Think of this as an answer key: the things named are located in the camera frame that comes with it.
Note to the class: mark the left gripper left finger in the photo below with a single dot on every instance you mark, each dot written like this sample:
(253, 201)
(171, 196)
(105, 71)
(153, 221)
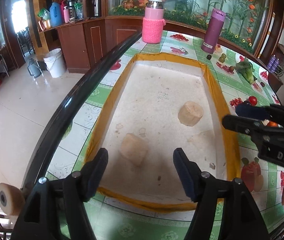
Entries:
(93, 172)

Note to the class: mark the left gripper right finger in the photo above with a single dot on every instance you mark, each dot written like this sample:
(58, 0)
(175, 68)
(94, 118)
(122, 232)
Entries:
(189, 174)

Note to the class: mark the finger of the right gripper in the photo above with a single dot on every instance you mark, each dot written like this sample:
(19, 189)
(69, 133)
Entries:
(243, 125)
(252, 112)

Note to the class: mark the red tomato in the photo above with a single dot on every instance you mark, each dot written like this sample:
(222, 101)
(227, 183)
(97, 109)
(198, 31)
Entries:
(253, 100)

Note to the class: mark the large angular beige block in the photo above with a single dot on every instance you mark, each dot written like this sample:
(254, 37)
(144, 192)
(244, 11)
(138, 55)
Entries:
(133, 149)

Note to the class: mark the large round beige block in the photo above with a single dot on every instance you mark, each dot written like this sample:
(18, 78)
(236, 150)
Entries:
(190, 113)

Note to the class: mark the dark plum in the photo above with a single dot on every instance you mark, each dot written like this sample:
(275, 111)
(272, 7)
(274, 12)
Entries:
(246, 102)

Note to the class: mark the bright orange mandarin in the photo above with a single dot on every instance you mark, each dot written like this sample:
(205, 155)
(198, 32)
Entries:
(272, 124)

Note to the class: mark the green leafy cabbage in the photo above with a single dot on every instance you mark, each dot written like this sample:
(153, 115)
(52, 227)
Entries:
(246, 69)

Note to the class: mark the purple spray cans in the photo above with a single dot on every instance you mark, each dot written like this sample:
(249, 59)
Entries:
(272, 64)

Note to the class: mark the green grape middle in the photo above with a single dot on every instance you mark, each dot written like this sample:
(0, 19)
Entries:
(222, 60)

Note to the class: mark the yellow-rimmed white tray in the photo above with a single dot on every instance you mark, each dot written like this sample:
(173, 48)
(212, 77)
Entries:
(145, 101)

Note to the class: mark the wooden roller wheel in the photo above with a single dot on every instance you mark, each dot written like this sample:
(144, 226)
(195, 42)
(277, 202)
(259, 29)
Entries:
(11, 199)

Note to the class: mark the purple thermos bottle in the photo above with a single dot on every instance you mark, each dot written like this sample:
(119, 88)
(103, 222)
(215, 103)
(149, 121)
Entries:
(213, 32)

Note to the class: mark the white plastic bucket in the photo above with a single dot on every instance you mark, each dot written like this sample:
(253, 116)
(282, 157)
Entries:
(55, 63)

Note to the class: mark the grey metal kettle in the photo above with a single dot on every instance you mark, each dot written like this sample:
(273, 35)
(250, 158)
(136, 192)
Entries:
(34, 69)

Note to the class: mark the pink knit-sleeved jar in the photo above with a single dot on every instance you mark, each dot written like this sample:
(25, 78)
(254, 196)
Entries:
(153, 22)

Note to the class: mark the blue plastic jug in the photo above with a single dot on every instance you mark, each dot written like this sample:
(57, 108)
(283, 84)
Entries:
(56, 17)

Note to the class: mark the pink water bottle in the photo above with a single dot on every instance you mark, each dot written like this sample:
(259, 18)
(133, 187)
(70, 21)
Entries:
(66, 14)

